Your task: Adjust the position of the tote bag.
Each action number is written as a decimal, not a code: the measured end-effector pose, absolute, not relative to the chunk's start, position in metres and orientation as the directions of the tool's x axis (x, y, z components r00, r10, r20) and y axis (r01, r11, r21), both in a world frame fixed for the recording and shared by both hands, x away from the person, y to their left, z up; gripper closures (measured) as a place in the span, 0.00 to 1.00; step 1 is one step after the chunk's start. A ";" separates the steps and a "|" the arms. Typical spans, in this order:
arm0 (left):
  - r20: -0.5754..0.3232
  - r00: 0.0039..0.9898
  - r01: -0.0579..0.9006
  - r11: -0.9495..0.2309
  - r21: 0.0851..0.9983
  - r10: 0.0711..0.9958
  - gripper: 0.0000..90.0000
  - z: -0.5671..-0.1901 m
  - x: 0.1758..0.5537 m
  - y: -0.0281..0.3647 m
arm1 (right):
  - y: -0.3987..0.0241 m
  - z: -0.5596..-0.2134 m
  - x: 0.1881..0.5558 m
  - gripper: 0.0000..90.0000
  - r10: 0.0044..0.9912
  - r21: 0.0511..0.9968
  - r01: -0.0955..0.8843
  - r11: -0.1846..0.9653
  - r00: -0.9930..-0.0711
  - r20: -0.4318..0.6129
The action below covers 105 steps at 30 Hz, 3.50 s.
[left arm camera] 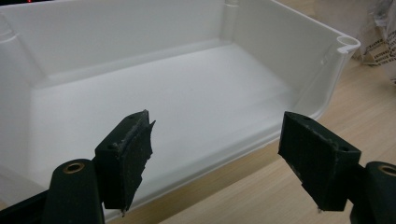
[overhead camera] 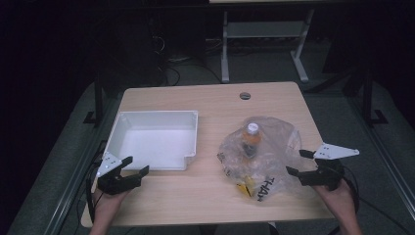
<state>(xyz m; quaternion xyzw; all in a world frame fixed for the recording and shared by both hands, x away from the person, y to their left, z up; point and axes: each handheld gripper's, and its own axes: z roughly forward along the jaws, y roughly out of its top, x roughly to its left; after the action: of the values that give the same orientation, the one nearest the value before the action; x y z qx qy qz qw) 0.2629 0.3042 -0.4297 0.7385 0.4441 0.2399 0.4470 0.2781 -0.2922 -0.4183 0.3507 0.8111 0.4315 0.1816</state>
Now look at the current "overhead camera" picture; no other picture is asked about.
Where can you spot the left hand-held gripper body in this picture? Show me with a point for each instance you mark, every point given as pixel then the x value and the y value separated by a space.
pixel 112 184

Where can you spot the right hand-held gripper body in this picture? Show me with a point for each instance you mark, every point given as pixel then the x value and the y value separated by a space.
pixel 326 174

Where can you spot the clear plastic bag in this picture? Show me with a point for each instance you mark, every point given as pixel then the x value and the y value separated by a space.
pixel 280 143

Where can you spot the orange juice bottle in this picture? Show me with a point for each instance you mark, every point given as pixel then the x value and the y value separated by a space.
pixel 251 140

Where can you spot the person's left hand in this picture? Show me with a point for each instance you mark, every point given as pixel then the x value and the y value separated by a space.
pixel 107 204

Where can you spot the person's right hand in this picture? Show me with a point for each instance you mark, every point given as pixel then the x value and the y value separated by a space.
pixel 341 199

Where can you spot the white plastic bin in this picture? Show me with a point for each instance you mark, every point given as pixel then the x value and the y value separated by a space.
pixel 156 143

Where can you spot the yellow item in bag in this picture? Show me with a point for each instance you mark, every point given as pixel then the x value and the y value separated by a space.
pixel 247 188

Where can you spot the black metal stand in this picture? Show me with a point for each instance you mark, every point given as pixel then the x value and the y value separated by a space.
pixel 368 98
pixel 98 104

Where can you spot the white desk frame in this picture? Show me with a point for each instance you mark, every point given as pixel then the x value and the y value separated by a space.
pixel 264 29

